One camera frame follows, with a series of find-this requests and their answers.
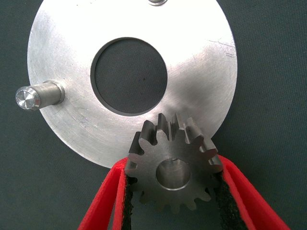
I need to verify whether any dark grey table cloth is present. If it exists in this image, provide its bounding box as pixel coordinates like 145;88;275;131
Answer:
0;0;307;230

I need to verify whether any round metal carrier plate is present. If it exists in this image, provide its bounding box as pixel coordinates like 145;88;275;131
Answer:
15;0;238;168

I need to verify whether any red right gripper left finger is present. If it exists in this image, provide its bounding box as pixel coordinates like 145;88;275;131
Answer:
78;158;139;230

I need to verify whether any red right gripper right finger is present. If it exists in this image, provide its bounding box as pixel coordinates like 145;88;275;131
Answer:
211;155;291;230

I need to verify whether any small steel planetary gear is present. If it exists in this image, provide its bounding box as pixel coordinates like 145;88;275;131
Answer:
124;112;225;215

